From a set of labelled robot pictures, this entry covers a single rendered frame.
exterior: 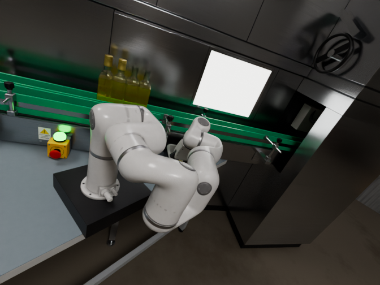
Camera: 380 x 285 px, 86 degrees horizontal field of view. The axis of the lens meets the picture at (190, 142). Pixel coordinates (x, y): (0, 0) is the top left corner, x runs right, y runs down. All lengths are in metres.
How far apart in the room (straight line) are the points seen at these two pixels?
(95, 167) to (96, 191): 0.10
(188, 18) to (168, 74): 0.28
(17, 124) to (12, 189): 0.28
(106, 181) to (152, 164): 0.34
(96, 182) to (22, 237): 0.23
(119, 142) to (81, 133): 0.52
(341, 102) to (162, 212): 1.11
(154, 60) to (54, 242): 0.86
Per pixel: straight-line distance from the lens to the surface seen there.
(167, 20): 1.12
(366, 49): 1.38
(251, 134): 1.28
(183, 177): 0.39
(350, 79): 1.35
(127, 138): 0.49
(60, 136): 0.96
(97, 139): 0.63
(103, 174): 0.69
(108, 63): 1.00
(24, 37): 1.25
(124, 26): 1.11
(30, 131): 1.05
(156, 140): 0.54
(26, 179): 0.93
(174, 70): 1.15
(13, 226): 0.80
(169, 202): 0.43
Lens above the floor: 1.38
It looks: 28 degrees down
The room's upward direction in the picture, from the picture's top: 21 degrees clockwise
